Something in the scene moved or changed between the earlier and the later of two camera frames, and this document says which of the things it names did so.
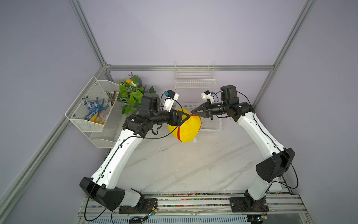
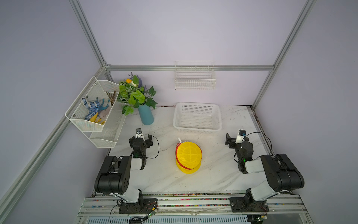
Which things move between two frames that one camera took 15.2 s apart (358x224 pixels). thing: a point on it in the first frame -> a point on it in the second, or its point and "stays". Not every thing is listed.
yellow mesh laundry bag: x=189 y=129 -> x=188 y=157
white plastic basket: x=207 y=123 stays
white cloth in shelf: x=103 y=114 stays
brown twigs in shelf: x=112 y=97 stays
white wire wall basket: x=192 y=74 stays
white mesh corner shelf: x=96 y=112 stays
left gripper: x=173 y=114 -> x=148 y=141
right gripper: x=207 y=110 -> x=232 y=141
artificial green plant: x=131 y=93 stays
